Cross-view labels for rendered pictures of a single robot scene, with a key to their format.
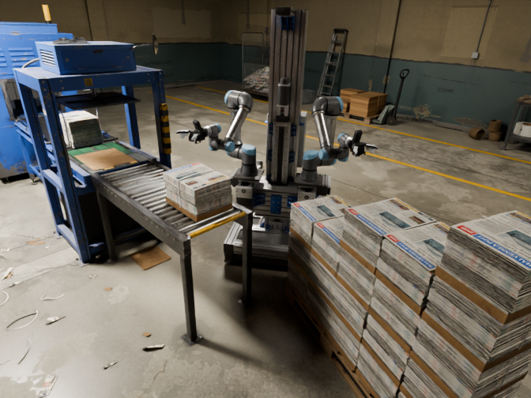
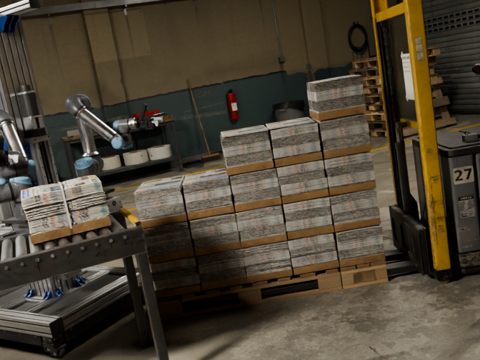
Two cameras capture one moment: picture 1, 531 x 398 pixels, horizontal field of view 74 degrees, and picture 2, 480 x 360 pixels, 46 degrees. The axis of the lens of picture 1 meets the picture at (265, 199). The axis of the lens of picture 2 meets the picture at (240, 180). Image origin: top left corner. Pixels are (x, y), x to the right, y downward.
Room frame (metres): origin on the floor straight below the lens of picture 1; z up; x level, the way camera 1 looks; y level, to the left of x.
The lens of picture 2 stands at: (0.13, 2.59, 1.42)
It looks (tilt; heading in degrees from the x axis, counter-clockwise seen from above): 10 degrees down; 296
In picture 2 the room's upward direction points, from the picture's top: 10 degrees counter-clockwise
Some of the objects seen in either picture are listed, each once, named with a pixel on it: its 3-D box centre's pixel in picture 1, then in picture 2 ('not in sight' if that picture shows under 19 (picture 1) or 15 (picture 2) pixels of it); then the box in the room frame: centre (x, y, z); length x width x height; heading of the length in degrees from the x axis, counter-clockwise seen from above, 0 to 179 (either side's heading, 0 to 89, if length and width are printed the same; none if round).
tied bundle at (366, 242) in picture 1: (386, 234); (246, 149); (1.62, -0.65, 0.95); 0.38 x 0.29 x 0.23; 116
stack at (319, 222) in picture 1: (356, 295); (239, 233); (1.74, -0.59, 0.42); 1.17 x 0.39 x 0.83; 25
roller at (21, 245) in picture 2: (173, 199); (21, 249); (2.27, 0.66, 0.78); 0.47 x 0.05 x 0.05; 136
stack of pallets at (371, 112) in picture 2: not in sight; (396, 92); (1.76, -7.42, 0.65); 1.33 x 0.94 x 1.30; 50
